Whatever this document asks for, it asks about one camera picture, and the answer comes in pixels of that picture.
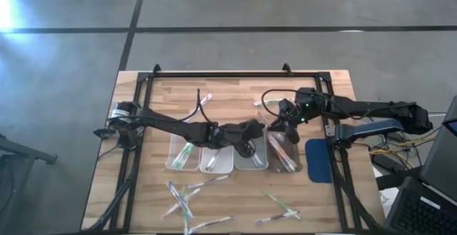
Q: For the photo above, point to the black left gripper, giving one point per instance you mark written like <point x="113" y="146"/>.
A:
<point x="235" y="133"/>

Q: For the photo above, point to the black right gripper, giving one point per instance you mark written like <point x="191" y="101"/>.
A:
<point x="307" y="106"/>

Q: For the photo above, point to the purple toothbrush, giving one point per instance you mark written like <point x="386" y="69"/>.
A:
<point x="262" y="116"/>
<point x="212" y="163"/>
<point x="216" y="158"/>
<point x="209" y="181"/>
<point x="275" y="218"/>
<point x="210" y="223"/>

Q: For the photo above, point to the blue toothbrush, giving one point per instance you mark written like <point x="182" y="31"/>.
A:
<point x="178" y="197"/>
<point x="257" y="160"/>

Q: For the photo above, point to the pile of toothbrushes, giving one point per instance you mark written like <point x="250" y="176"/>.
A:
<point x="206" y="98"/>

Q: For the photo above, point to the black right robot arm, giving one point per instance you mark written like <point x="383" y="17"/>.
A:
<point x="375" y="106"/>

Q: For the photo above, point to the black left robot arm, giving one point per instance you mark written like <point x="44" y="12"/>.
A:
<point x="171" y="124"/>

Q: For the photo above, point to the grey plastic bin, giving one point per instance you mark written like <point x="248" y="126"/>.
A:
<point x="262" y="145"/>

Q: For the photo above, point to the smoky brown plastic bin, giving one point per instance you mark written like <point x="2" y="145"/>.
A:
<point x="296" y="149"/>

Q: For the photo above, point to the white plastic bin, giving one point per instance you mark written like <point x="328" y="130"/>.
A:
<point x="226" y="163"/>

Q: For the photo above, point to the blue mat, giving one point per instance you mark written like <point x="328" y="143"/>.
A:
<point x="319" y="163"/>

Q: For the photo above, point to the clear plastic bin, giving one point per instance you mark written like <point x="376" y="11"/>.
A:
<point x="171" y="149"/>

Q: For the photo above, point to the black power brick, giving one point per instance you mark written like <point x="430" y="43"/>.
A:
<point x="383" y="163"/>

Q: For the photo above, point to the white paper sheet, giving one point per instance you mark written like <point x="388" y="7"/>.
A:
<point x="389" y="197"/>

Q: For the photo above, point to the dark grey monitor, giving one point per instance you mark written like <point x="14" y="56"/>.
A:
<point x="441" y="156"/>

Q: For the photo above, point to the black laptop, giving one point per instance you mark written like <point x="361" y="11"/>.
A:
<point x="421" y="217"/>

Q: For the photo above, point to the black metal stand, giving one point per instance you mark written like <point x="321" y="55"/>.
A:
<point x="28" y="153"/>

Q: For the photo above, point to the black aluminium table frame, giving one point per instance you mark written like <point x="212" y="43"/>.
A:
<point x="232" y="74"/>

